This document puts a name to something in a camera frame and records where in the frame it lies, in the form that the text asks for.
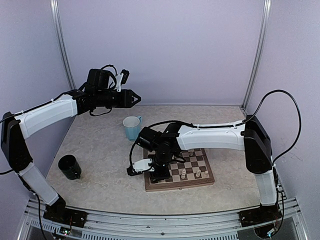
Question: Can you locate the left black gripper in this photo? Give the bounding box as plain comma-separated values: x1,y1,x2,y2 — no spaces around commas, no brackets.
95,88,141,108

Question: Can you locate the white chess king piece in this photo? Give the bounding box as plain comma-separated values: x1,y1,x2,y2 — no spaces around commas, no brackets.
180,169,187,181

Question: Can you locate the wooden chess board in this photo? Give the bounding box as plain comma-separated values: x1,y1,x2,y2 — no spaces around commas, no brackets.
144,148,215,192

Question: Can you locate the white chess knight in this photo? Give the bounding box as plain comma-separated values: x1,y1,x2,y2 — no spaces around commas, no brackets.
195,170,201,178

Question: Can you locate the white chess piece edge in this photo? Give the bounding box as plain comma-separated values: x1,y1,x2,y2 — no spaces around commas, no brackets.
202,170,210,179

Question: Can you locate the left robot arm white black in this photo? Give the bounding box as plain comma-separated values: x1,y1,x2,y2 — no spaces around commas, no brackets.
0,68,141,223

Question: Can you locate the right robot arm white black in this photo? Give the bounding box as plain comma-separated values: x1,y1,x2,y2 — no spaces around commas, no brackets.
127,115,278,222

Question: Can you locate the light blue mug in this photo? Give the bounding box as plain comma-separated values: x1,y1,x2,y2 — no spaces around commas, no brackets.
122,115,142,142

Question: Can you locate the black ribbed cup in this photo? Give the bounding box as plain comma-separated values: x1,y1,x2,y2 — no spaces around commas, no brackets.
58,154,82,180

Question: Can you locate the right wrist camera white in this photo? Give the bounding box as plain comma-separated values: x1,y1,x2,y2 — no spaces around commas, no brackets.
126,158,155,177

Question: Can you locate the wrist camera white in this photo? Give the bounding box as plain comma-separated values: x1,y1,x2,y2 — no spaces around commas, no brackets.
126,158,155,177
115,69,130,92

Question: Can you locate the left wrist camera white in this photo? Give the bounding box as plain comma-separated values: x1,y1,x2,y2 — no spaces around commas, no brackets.
115,69,130,92

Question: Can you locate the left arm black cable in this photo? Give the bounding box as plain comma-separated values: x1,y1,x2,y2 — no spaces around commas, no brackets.
78,64,120,117

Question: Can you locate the aluminium front rail frame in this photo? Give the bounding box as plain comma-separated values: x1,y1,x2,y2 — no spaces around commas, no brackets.
14,198,311,240

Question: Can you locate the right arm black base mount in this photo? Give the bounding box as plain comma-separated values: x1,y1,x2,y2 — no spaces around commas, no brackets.
238,207,282,228

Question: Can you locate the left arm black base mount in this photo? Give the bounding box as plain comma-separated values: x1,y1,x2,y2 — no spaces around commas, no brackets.
43,208,88,228

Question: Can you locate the left aluminium corner post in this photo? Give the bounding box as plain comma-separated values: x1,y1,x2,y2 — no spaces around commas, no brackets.
50,0,76,90

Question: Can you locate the aluminium corner post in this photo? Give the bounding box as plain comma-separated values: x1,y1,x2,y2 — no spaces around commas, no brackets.
241,0,272,113
50,0,76,90

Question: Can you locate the right aluminium corner post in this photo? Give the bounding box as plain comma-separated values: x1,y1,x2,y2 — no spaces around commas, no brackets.
241,0,272,113

